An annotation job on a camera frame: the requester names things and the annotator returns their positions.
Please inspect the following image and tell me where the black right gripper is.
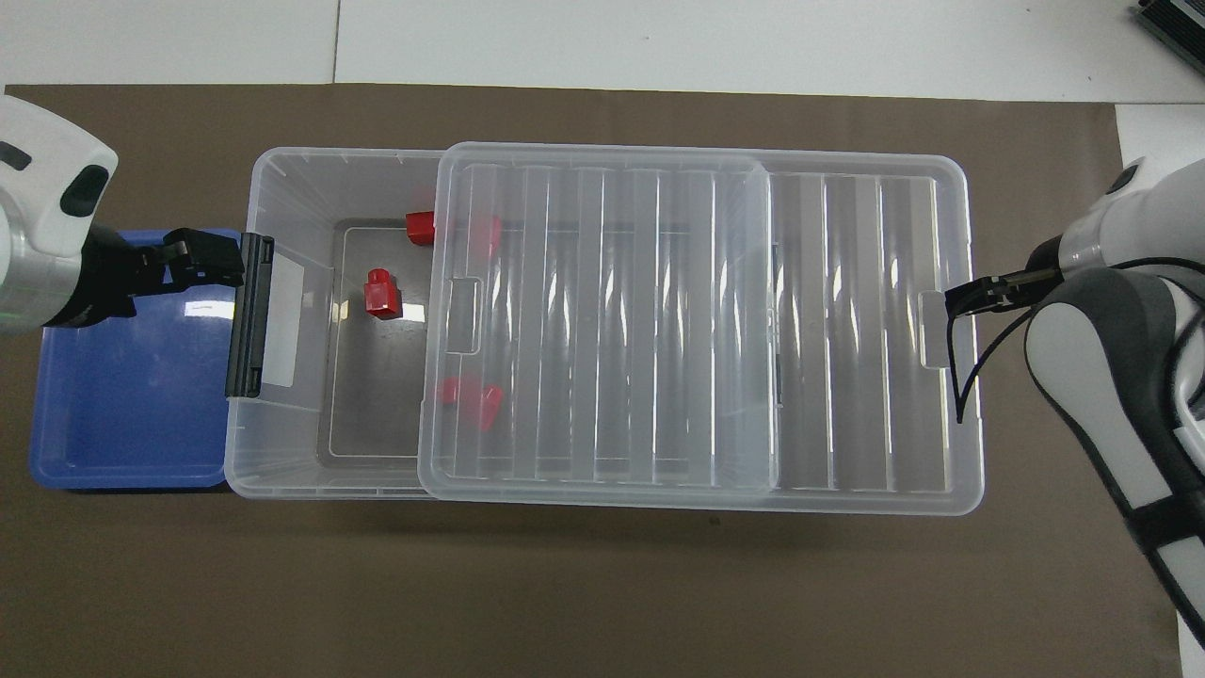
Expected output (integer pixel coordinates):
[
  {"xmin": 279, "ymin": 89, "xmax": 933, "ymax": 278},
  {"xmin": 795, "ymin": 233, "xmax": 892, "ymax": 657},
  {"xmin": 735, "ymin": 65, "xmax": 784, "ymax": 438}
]
[{"xmin": 944, "ymin": 237, "xmax": 1069, "ymax": 316}]

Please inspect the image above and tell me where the blue plastic tray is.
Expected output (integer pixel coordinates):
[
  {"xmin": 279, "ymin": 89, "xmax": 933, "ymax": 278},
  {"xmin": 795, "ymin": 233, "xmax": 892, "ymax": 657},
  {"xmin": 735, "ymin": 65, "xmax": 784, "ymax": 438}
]
[{"xmin": 28, "ymin": 229, "xmax": 241, "ymax": 492}]

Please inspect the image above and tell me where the clear plastic storage box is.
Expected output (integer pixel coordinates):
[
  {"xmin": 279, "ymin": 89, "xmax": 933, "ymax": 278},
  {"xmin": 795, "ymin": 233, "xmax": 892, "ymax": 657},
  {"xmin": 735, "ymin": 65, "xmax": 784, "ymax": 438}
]
[{"xmin": 224, "ymin": 146, "xmax": 782, "ymax": 500}]

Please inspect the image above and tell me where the brown table mat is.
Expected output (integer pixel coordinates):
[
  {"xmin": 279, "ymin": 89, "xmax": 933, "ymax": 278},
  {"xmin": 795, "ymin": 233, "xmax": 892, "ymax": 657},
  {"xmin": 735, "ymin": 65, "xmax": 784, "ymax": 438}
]
[{"xmin": 0, "ymin": 83, "xmax": 1182, "ymax": 678}]

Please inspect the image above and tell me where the clear ribbed plastic lid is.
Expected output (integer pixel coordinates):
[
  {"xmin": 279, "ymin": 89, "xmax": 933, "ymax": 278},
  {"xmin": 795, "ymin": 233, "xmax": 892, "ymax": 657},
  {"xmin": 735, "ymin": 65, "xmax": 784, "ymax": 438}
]
[{"xmin": 417, "ymin": 141, "xmax": 985, "ymax": 516}]

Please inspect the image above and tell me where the black box latch handle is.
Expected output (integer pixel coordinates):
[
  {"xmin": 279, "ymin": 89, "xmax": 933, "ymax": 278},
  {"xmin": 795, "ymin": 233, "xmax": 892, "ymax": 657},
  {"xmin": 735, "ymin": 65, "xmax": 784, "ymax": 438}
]
[{"xmin": 224, "ymin": 234, "xmax": 276, "ymax": 401}]

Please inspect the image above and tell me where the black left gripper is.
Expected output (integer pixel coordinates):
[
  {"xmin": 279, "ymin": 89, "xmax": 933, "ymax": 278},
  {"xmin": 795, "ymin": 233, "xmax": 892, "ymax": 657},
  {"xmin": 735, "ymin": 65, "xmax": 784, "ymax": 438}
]
[{"xmin": 42, "ymin": 221, "xmax": 246, "ymax": 326}]

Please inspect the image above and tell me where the black electronic device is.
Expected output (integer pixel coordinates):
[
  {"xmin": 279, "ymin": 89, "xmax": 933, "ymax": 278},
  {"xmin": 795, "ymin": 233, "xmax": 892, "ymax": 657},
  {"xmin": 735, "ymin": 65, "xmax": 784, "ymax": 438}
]
[{"xmin": 1134, "ymin": 0, "xmax": 1205, "ymax": 53}]

